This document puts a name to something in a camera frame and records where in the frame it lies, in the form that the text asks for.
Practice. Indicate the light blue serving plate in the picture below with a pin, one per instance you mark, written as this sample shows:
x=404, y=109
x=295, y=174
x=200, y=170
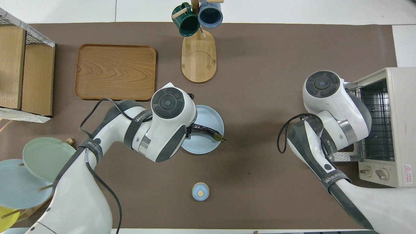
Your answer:
x=208, y=120

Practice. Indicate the dark purple eggplant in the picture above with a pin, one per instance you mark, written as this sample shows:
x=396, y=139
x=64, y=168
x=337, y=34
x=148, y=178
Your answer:
x=203, y=130

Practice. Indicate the glass oven door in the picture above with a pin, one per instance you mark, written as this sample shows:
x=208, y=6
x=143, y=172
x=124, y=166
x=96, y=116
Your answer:
x=344, y=156

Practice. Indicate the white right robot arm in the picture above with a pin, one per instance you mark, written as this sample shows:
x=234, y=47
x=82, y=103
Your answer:
x=325, y=87

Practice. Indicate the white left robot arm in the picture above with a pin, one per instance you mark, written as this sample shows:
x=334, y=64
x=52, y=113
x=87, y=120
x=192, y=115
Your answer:
x=169, y=104

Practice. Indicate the silver oven knob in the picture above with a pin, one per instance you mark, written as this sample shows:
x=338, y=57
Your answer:
x=365, y=171
x=382, y=175

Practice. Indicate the cream toaster oven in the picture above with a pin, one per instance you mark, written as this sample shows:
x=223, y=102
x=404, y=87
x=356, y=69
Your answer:
x=404, y=130

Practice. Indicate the wooden mug tree stand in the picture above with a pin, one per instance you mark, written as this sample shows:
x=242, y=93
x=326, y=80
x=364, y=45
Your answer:
x=199, y=65

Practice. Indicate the brown paper table mat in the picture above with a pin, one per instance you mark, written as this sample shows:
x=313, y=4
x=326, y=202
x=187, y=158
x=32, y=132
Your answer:
x=260, y=65

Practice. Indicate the dark green mug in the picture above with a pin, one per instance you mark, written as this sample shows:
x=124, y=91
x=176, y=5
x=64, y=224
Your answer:
x=187, y=26

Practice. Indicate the blue mug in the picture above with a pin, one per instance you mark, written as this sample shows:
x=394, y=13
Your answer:
x=209, y=16

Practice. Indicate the wooden serving tray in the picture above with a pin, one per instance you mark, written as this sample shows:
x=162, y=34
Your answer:
x=113, y=73

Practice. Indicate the pale green plate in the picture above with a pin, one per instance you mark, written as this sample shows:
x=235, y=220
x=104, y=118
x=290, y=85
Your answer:
x=42, y=156

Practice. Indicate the wooden plate rack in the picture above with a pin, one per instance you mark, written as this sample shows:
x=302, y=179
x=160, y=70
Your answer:
x=31, y=213

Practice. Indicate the light blue racked plate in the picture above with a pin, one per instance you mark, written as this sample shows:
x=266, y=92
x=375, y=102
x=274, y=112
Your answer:
x=19, y=188

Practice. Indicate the yellow plate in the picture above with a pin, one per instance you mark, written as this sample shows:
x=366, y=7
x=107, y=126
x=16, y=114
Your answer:
x=6, y=219

